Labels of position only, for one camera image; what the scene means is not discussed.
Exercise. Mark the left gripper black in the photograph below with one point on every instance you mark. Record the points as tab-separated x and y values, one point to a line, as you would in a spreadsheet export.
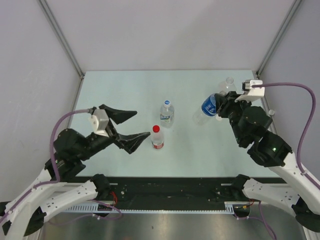
131	142

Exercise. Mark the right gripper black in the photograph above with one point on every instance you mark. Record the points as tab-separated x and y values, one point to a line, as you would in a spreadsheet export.
224	101

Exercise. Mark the white bottle cap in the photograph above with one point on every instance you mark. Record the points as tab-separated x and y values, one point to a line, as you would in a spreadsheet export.
218	118

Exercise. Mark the square clear juice bottle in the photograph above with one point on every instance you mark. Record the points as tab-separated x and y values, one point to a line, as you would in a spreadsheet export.
226	86

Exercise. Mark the blue label Pocari bottle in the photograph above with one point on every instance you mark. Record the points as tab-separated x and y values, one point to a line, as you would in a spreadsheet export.
206	111

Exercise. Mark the red cap water bottle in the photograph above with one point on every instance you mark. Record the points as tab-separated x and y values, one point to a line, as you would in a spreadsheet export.
157	139

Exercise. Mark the blue Pocari bottle cap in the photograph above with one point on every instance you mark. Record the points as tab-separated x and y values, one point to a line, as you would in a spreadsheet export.
271	112

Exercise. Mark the green label clear bottle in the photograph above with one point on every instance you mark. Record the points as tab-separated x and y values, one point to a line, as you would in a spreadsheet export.
167	114

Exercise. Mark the red bottle cap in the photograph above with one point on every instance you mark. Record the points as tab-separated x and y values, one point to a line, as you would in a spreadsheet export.
156	128

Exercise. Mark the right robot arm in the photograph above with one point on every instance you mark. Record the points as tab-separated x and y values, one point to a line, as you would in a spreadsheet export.
250	127

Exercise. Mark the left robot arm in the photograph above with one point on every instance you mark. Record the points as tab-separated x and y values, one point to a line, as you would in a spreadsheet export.
36	205

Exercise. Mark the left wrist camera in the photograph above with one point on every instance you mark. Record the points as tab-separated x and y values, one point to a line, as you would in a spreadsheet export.
99	121

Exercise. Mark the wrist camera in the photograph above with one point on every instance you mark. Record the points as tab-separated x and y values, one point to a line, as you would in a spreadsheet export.
99	121
252	91

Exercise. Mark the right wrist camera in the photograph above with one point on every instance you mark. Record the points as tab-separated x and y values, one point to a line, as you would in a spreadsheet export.
252	91

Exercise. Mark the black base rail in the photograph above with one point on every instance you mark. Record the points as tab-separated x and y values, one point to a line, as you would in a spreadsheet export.
187	193

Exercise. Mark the white cable duct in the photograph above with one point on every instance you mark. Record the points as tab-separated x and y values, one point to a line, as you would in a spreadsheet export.
227	208

